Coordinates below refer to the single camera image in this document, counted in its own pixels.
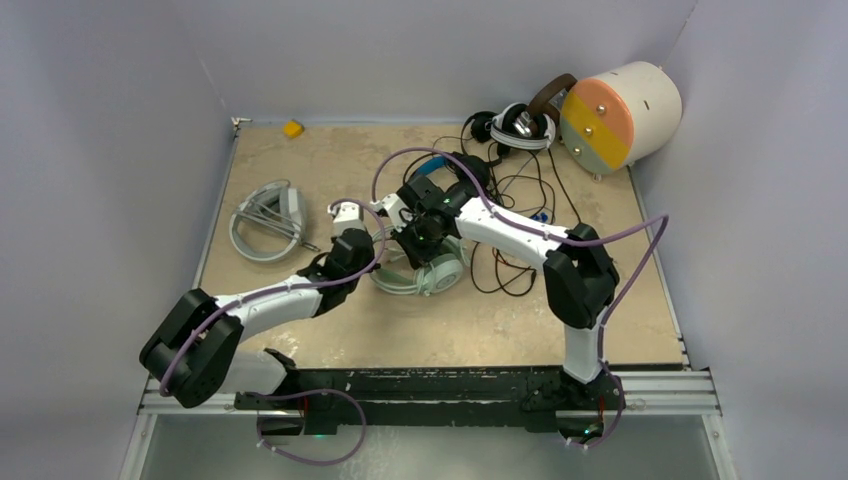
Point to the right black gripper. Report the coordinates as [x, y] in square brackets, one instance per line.
[418, 255]

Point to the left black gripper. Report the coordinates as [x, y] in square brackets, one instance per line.
[369, 258]

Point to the mint green headphones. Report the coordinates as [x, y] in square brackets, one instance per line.
[438, 263]

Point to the white grey headphones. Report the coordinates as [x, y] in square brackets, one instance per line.
[278, 207]

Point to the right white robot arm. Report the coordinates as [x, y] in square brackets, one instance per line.
[579, 276]

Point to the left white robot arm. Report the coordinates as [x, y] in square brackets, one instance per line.
[194, 348]

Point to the black blue headphones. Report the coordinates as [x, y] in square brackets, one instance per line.
[474, 164]

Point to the small black on-ear headphones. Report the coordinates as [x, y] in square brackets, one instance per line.
[479, 126]

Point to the white black headphones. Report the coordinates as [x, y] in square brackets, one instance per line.
[516, 128]

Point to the brown headphones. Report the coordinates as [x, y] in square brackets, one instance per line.
[542, 101]

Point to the small yellow block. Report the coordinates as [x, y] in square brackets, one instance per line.
[292, 129]

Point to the round pastel drawer cabinet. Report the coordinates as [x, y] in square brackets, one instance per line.
[610, 120]

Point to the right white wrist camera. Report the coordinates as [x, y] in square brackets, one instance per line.
[397, 215]

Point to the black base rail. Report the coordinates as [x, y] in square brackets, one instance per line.
[539, 399]

